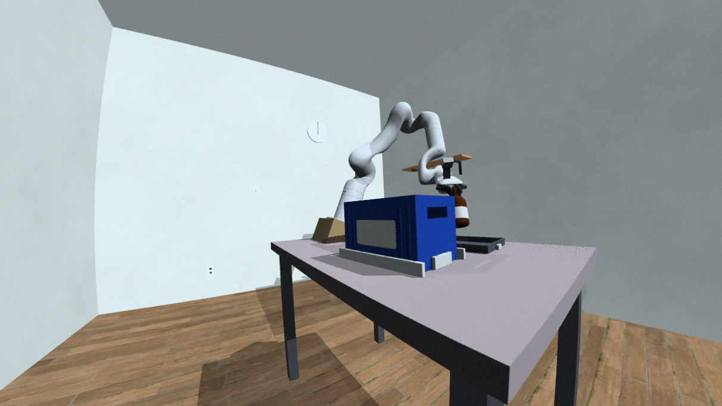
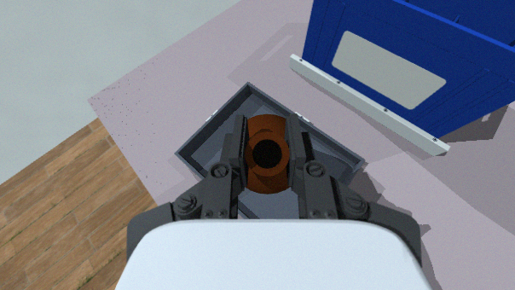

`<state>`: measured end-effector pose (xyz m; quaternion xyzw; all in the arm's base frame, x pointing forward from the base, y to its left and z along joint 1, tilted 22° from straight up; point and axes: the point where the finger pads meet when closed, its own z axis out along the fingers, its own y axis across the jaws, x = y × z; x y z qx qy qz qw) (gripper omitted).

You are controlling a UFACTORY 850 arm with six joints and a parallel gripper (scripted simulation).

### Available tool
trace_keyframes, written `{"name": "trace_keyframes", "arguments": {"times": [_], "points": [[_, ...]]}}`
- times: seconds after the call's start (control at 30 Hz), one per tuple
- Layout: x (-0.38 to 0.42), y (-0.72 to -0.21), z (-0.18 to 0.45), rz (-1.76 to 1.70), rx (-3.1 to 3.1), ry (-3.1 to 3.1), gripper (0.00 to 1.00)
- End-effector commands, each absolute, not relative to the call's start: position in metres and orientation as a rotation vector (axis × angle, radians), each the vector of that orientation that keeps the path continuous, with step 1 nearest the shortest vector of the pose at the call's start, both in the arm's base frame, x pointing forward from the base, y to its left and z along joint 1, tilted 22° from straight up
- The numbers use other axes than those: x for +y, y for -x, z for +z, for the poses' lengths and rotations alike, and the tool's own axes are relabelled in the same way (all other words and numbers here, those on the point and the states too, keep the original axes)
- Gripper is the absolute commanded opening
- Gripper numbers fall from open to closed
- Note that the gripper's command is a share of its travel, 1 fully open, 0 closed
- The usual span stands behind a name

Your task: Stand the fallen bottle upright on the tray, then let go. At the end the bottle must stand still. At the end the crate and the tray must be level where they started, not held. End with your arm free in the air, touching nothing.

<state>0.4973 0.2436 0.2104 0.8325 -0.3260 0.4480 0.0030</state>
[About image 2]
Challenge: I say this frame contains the brown bottle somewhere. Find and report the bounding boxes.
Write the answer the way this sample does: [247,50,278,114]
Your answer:
[245,114,291,194]

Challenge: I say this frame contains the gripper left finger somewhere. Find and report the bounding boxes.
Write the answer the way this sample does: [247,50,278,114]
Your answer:
[126,115,250,264]

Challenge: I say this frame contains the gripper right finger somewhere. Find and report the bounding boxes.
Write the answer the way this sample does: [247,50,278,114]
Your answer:
[284,113,422,268]

